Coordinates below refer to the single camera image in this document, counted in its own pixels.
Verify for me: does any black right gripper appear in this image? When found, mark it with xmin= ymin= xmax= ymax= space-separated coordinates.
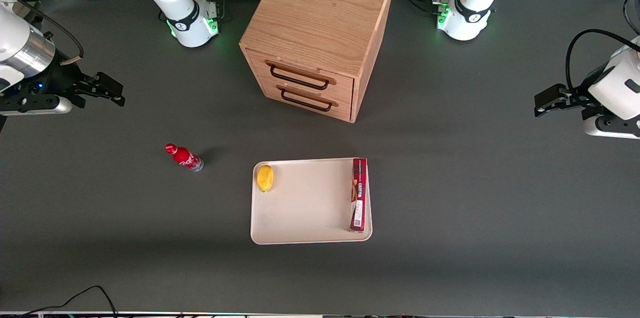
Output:
xmin=30 ymin=64 xmax=126 ymax=110

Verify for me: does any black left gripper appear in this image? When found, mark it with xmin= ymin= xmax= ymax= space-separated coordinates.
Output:
xmin=534 ymin=77 xmax=607 ymax=118

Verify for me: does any red coke bottle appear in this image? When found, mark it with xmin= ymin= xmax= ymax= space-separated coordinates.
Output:
xmin=165 ymin=143 xmax=205 ymax=173

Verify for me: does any beige rectangular tray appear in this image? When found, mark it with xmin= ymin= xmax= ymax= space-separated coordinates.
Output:
xmin=250 ymin=158 xmax=373 ymax=245

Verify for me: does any yellow lemon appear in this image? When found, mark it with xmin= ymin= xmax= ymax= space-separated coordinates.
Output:
xmin=256 ymin=164 xmax=275 ymax=193

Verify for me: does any red biscuit box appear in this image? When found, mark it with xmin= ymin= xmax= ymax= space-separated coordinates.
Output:
xmin=349 ymin=158 xmax=369 ymax=232

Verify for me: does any wooden drawer cabinet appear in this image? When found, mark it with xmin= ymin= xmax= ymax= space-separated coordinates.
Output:
xmin=239 ymin=0 xmax=396 ymax=124

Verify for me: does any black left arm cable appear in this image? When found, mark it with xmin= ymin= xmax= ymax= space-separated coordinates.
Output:
xmin=565 ymin=28 xmax=640 ymax=91

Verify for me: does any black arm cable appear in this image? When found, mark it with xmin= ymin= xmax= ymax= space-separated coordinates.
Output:
xmin=565 ymin=28 xmax=640 ymax=91
xmin=0 ymin=0 xmax=85 ymax=66

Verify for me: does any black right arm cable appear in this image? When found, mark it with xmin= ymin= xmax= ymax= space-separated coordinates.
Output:
xmin=0 ymin=0 xmax=85 ymax=66

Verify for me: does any black thin hanging cable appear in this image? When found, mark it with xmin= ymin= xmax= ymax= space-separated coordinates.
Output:
xmin=622 ymin=0 xmax=640 ymax=35

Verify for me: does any wooden drawer with black handle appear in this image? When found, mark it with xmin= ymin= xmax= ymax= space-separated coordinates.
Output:
xmin=246 ymin=48 xmax=355 ymax=104
xmin=260 ymin=77 xmax=354 ymax=122

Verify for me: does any black cable at table edge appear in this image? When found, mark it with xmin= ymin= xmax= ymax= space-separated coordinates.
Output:
xmin=19 ymin=285 xmax=119 ymax=318

